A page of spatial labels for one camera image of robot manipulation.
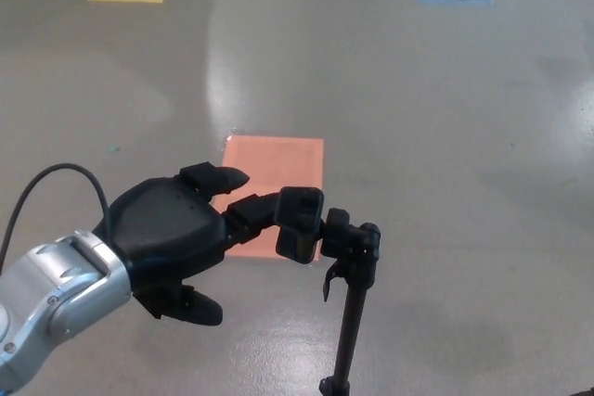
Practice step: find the orange floor marking rectangle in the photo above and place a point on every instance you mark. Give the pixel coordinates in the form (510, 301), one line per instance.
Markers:
(274, 162)

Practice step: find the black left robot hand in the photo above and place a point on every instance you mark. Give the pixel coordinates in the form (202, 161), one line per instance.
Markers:
(167, 229)

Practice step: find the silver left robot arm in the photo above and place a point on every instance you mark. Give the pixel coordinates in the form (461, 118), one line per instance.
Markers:
(51, 303)

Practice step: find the black phone stand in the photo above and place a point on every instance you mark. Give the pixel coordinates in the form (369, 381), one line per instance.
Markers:
(355, 266)

